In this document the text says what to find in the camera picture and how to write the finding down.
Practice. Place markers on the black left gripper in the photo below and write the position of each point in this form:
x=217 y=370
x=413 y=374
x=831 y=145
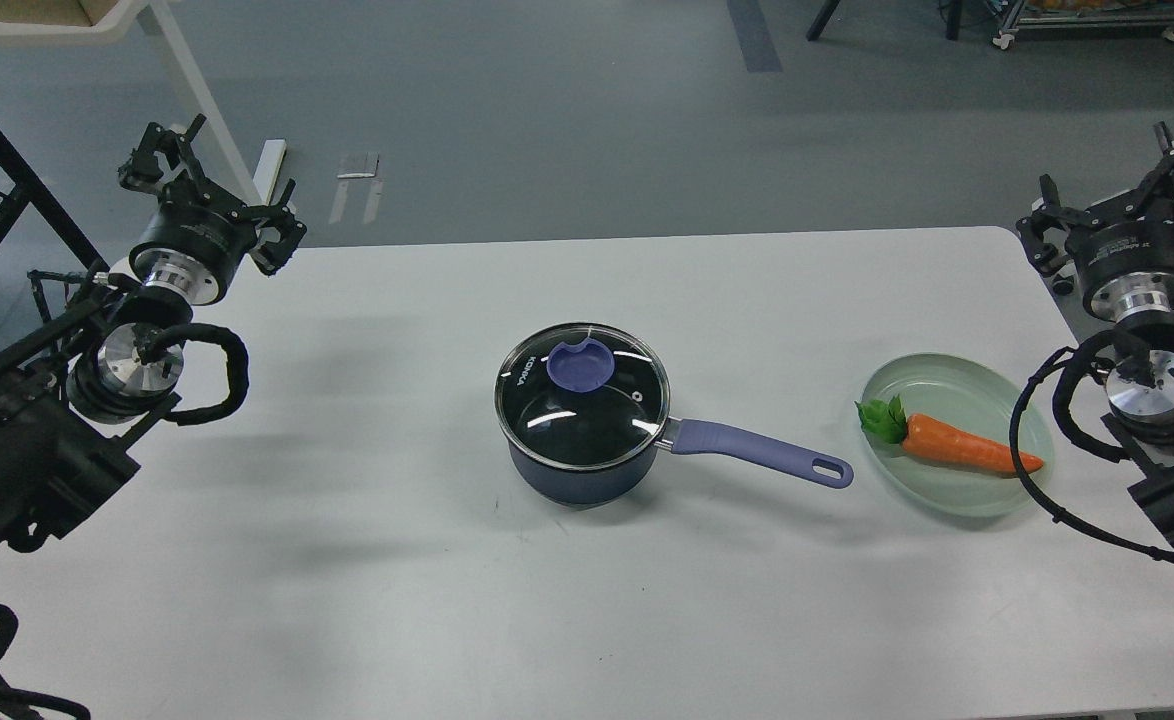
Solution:
x=188 y=247

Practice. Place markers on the pale green plate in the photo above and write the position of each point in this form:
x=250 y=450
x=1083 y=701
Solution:
x=968 y=396

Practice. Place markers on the wheeled cart base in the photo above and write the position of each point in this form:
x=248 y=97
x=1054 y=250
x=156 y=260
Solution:
x=1023 y=20

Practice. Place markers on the orange toy carrot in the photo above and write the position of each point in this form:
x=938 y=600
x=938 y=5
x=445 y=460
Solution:
x=922 y=435

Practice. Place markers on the glass lid with purple knob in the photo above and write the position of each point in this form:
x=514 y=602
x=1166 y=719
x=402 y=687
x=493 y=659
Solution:
x=589 y=377

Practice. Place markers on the blue saucepan with handle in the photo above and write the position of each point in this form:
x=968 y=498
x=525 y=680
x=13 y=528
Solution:
x=579 y=470

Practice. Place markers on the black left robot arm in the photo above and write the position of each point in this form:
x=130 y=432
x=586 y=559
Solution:
x=126 y=354

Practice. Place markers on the white table frame leg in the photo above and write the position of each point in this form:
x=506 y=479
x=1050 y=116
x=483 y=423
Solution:
x=88 y=23

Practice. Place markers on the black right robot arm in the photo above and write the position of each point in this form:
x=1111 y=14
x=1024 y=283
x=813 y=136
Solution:
x=1114 y=397

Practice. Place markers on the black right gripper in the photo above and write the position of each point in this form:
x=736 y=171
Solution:
x=1125 y=266

